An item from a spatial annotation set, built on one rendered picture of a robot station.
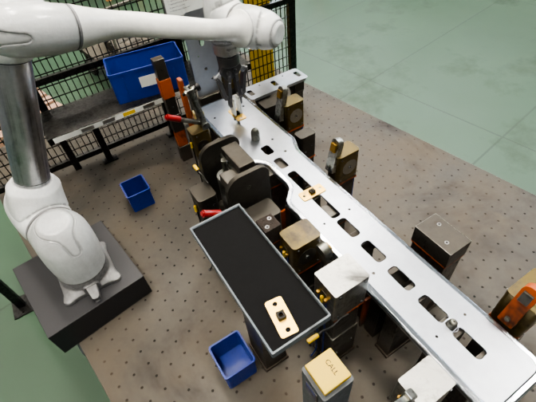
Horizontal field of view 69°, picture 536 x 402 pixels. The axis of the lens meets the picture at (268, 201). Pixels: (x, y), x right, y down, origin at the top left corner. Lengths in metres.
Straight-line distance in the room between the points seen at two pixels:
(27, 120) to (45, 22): 0.33
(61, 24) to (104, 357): 0.95
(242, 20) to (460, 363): 0.99
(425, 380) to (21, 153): 1.16
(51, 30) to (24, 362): 1.80
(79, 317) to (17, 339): 1.17
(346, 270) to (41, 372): 1.78
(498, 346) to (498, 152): 2.27
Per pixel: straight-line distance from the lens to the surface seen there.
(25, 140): 1.27
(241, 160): 1.06
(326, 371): 0.76
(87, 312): 1.37
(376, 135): 1.94
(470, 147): 3.15
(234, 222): 0.95
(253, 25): 1.16
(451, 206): 1.68
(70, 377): 2.27
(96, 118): 1.71
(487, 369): 1.01
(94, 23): 1.06
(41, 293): 1.47
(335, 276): 0.90
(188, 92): 1.35
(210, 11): 1.29
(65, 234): 1.23
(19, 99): 1.22
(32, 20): 1.00
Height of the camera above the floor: 1.88
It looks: 47 degrees down
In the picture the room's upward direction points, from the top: 6 degrees counter-clockwise
